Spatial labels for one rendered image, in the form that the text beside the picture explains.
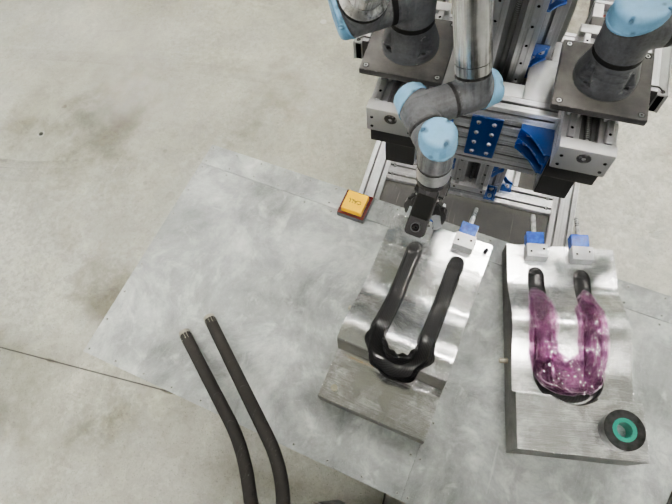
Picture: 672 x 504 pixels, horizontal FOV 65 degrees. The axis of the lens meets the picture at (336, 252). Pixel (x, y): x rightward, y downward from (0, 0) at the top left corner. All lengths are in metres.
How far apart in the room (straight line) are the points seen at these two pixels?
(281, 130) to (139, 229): 0.84
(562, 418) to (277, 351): 0.67
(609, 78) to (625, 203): 1.26
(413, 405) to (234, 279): 0.58
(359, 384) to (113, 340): 0.66
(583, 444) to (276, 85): 2.25
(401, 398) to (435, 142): 0.58
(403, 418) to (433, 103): 0.69
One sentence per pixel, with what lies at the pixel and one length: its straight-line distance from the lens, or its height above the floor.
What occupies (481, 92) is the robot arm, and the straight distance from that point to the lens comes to 1.15.
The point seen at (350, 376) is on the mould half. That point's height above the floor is 0.86.
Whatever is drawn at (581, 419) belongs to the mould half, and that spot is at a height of 0.91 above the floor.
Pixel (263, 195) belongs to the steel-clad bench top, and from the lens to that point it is 1.55.
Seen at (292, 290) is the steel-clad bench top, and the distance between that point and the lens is 1.40.
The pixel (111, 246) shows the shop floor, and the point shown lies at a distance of 2.63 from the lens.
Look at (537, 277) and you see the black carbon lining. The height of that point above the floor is 0.85.
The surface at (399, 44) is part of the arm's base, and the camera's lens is 1.44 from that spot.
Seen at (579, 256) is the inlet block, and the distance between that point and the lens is 1.41.
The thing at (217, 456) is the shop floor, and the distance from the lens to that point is 2.19.
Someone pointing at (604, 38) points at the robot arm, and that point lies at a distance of 1.40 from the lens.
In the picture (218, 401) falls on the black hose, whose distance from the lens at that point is 1.30.
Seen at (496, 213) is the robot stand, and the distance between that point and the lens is 2.20.
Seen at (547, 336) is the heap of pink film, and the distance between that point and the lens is 1.28.
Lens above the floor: 2.09
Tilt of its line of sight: 65 degrees down
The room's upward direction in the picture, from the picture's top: 11 degrees counter-clockwise
